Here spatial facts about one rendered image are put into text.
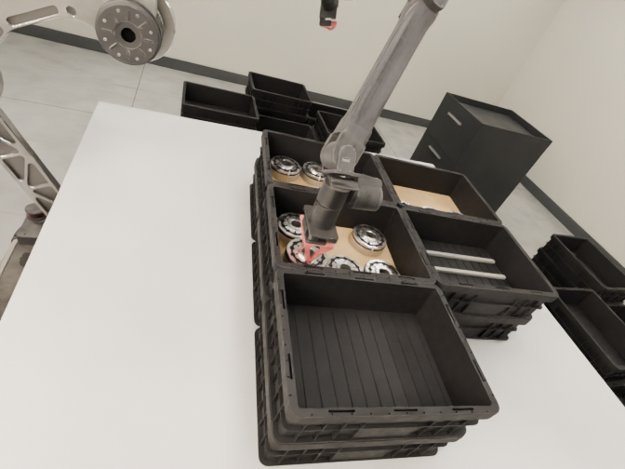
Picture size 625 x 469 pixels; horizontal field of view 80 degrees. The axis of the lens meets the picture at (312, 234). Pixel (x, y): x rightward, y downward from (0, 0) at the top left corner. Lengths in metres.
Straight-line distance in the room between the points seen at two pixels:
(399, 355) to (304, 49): 3.60
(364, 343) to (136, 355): 0.48
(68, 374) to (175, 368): 0.19
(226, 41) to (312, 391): 3.63
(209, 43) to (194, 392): 3.55
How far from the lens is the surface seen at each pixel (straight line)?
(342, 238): 1.06
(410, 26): 0.86
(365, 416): 0.65
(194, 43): 4.06
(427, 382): 0.88
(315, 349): 0.80
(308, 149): 1.28
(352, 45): 4.27
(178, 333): 0.91
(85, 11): 1.21
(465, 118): 2.59
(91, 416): 0.84
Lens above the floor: 1.47
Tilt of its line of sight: 38 degrees down
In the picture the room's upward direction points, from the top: 23 degrees clockwise
